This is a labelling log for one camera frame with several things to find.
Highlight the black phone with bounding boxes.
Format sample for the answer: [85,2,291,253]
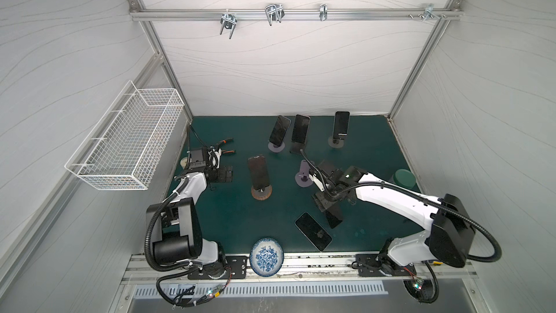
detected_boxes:
[324,204,344,229]
[292,114,311,144]
[269,115,291,146]
[247,155,270,191]
[295,212,332,252]
[332,111,350,140]

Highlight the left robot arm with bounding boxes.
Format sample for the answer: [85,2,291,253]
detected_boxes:
[143,141,233,275]

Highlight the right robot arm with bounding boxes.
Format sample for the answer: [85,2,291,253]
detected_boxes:
[309,163,502,274]

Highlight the purple phone stand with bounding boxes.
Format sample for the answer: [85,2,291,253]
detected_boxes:
[295,159,313,188]

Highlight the grey stand back right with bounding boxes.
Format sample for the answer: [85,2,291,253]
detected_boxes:
[328,136,345,149]

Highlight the black stand back centre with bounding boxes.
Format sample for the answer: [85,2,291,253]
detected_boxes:
[290,142,306,155]

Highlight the wooden base phone stand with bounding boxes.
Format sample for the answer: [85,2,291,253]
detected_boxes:
[251,185,273,201]

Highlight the purple stand back left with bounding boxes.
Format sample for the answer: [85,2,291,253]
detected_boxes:
[268,141,285,153]

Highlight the beige plastic cup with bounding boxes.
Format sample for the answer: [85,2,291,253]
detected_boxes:
[180,157,189,170]

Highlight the green lidded jar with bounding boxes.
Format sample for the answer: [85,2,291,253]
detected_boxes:
[389,169,416,190]

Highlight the blue white patterned plate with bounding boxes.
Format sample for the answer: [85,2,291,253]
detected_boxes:
[249,238,285,278]

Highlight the white vent grille strip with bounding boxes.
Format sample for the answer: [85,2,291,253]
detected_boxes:
[133,281,389,299]

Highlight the metal clamp left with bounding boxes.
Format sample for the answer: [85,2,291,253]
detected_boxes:
[220,13,237,39]

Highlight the aluminium crossbar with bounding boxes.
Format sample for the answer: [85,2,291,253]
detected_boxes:
[130,7,464,22]

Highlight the metal clamp centre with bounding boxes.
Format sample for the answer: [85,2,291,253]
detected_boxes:
[264,4,285,26]

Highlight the metal clamp small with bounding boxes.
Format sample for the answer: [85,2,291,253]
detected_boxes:
[319,4,328,22]

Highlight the orange handled pliers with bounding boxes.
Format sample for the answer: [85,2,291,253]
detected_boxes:
[214,137,235,155]

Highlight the white wire basket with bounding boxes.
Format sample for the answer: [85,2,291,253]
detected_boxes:
[65,81,184,191]

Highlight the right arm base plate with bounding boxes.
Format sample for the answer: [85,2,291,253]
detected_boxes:
[351,254,416,278]

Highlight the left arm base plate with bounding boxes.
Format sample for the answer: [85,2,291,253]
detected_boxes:
[188,255,248,281]

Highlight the right base cable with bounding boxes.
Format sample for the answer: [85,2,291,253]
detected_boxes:
[403,260,440,304]

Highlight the left base cable bundle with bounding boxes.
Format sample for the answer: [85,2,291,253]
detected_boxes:
[155,264,233,308]

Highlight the metal bracket right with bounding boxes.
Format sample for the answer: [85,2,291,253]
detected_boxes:
[408,4,447,22]

